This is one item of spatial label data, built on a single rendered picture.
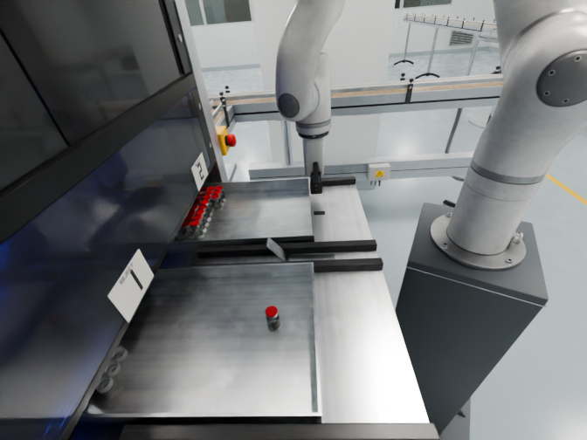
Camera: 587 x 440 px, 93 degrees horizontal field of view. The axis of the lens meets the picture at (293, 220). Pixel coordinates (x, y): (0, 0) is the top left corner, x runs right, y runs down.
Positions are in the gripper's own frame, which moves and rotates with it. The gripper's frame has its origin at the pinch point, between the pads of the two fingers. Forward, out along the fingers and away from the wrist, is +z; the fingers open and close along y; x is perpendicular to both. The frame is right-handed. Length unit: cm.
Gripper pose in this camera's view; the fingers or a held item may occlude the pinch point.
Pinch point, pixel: (315, 186)
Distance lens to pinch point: 77.3
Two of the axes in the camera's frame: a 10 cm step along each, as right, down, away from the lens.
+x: 10.0, -0.6, -0.7
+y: -0.2, 6.1, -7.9
